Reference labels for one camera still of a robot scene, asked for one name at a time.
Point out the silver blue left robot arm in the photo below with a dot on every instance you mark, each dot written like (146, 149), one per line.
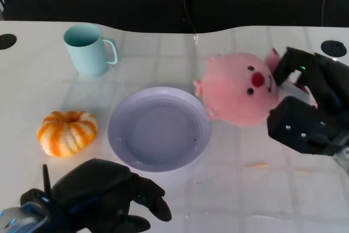
(19, 216)

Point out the pink plush doll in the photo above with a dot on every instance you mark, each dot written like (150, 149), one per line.
(240, 94)

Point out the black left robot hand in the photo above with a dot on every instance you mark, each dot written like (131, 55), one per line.
(95, 184)

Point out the lavender round plate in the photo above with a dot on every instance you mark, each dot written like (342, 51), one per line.
(159, 129)

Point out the light blue mug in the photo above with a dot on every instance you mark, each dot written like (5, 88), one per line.
(85, 51)

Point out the black table grommet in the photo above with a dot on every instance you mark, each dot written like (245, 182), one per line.
(334, 48)
(7, 41)

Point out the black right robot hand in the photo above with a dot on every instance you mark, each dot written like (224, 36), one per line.
(313, 121)

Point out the white object at edge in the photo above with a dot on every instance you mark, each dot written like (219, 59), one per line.
(1, 3)

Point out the orange white striped pumpkin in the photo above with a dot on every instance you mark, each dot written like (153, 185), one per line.
(66, 133)

